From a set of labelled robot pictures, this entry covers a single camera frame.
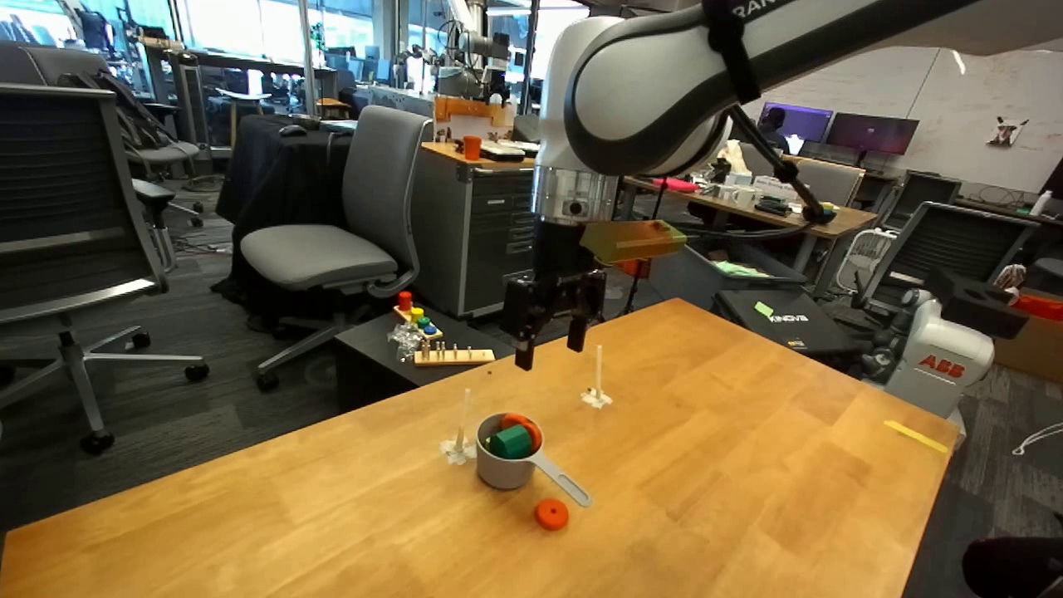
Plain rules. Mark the white ABB robot part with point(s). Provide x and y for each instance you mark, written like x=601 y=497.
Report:
x=933 y=368

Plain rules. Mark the black box green label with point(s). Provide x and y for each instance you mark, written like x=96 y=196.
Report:
x=819 y=333

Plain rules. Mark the round wooden desk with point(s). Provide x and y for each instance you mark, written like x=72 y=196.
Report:
x=764 y=216

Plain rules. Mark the black side stool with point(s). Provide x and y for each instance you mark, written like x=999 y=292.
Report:
x=368 y=360

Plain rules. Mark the cardboard box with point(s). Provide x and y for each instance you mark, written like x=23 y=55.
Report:
x=1035 y=351

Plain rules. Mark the yellow tape strip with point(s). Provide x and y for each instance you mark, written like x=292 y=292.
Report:
x=919 y=436

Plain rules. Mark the black rounded object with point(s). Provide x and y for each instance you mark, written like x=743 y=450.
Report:
x=1015 y=566

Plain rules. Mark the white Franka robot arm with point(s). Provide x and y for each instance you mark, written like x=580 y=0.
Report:
x=685 y=89

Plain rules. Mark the green cylinder block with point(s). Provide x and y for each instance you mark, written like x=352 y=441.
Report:
x=514 y=441

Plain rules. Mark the black bracket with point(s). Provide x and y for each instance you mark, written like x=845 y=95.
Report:
x=982 y=303

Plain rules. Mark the grey drawer cabinet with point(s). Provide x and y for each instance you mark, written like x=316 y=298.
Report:
x=476 y=237

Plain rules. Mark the clear plastic bag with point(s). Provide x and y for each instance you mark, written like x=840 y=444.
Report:
x=401 y=340

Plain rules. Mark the small orange cup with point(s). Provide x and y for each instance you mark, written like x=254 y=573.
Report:
x=473 y=148

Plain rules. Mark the grey cup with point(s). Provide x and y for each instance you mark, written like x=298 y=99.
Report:
x=504 y=470

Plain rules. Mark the black mesh chair back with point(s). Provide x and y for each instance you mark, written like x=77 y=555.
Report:
x=950 y=242

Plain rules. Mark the black cloth cover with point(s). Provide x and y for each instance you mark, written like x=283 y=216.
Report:
x=283 y=166

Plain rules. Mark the grey office chair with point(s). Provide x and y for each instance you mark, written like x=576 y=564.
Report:
x=316 y=255

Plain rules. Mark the black mesh office chair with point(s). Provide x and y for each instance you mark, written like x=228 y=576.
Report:
x=66 y=187

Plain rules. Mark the colourful shape sorter toy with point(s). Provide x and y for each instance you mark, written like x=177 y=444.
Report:
x=420 y=322

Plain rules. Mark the orange white box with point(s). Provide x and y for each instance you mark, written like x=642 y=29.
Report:
x=466 y=111

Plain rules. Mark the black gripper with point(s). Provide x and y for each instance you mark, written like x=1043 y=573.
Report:
x=559 y=270

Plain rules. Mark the red box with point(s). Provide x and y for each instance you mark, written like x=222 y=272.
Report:
x=1040 y=303

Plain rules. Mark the olive wrist camera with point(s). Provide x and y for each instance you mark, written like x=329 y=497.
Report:
x=632 y=237

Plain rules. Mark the wooden peg board toy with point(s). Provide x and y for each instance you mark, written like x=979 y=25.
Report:
x=452 y=358

